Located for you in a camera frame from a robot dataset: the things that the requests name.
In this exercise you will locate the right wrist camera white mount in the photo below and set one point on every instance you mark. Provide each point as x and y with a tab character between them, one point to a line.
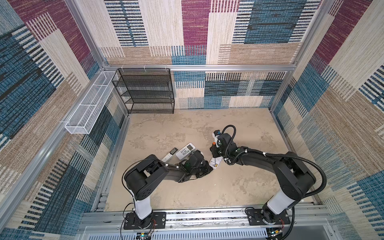
215	135

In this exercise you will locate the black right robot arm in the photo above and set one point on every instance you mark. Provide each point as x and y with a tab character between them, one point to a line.
298	177

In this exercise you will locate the slim white remote black screen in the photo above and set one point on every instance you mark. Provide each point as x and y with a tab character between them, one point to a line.
169	155

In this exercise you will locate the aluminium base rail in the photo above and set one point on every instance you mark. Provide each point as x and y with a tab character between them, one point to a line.
306	222

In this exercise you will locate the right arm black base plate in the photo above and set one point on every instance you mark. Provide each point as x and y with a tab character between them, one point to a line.
261	217

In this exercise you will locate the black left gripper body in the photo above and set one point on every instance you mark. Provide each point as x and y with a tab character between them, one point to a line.
201	170

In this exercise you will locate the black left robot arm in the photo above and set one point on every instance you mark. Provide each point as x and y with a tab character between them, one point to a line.
145	176

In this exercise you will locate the black wire mesh shelf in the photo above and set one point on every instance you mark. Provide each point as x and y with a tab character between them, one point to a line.
145	91

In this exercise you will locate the white remote control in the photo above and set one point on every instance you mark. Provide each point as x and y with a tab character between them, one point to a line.
214	162
185	151

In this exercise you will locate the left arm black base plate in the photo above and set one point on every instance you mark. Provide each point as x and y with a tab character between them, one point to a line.
145	220

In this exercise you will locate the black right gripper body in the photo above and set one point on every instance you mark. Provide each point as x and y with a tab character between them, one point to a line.
218	152

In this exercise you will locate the white wire mesh basket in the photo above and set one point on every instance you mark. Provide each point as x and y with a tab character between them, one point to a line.
86	114

